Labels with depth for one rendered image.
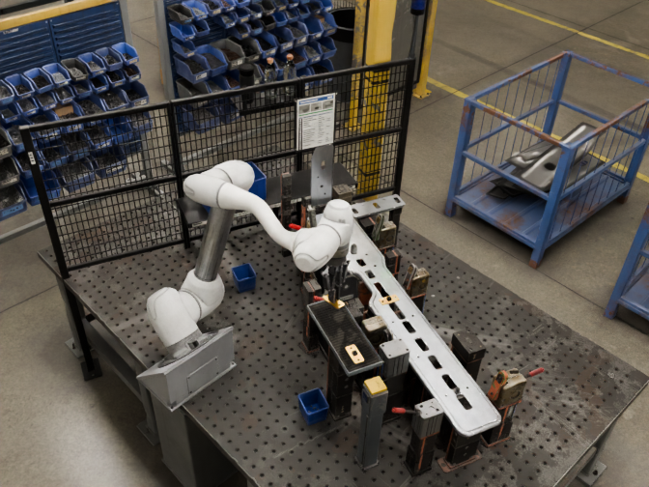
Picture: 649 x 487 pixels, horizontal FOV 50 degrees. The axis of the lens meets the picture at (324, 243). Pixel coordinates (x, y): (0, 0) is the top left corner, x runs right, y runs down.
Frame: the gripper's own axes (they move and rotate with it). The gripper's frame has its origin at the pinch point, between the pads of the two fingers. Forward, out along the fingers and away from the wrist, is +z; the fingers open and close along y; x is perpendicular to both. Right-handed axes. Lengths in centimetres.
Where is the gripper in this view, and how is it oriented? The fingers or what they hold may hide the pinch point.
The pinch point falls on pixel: (334, 293)
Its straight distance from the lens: 261.6
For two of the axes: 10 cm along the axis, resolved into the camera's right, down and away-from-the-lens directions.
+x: -6.8, -4.8, 5.6
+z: -0.3, 7.7, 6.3
